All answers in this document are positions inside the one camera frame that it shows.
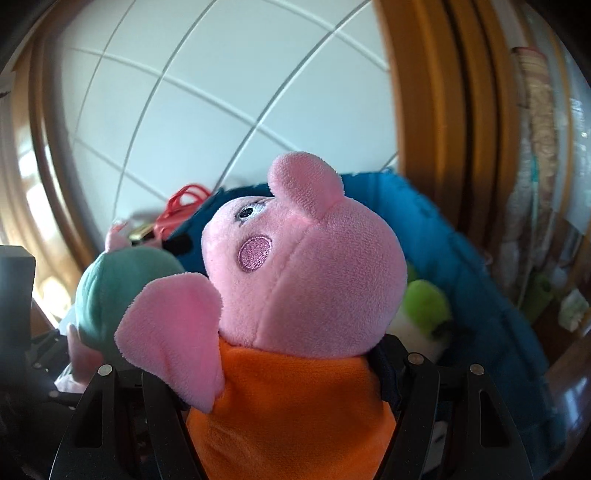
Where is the pink pig plush orange dress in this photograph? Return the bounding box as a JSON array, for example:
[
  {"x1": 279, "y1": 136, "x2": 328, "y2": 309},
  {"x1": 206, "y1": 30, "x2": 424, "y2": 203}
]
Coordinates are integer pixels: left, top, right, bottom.
[{"x1": 114, "y1": 152, "x2": 407, "y2": 479}]

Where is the blue plastic storage bin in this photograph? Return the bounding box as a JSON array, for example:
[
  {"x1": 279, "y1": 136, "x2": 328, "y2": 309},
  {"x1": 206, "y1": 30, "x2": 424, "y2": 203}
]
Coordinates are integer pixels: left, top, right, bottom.
[{"x1": 166, "y1": 168, "x2": 565, "y2": 467}]

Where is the green and white plush toy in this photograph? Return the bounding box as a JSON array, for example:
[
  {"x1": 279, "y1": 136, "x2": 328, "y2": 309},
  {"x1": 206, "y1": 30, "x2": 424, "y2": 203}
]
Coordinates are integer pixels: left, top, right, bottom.
[{"x1": 387, "y1": 262, "x2": 453, "y2": 363}]

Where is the teal dressed pig plush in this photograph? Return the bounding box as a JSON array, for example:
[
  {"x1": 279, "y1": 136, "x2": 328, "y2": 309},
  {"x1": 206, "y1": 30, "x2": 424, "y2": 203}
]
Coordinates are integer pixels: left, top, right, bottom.
[{"x1": 55, "y1": 222, "x2": 184, "y2": 393}]

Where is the patterned curtain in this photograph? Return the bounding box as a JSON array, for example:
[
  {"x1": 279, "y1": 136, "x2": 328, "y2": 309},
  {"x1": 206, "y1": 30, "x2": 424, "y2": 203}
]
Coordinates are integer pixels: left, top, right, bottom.
[{"x1": 493, "y1": 45, "x2": 591, "y2": 333}]

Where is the red plastic carry case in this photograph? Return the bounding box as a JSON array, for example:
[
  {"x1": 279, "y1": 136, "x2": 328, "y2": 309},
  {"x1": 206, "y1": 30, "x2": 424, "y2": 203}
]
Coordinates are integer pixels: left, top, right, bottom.
[{"x1": 153, "y1": 184, "x2": 211, "y2": 240}]

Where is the wooden headboard frame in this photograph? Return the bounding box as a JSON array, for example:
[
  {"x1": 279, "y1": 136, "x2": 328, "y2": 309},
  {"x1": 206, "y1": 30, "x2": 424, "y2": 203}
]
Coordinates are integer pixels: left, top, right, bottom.
[{"x1": 376, "y1": 1, "x2": 520, "y2": 249}]

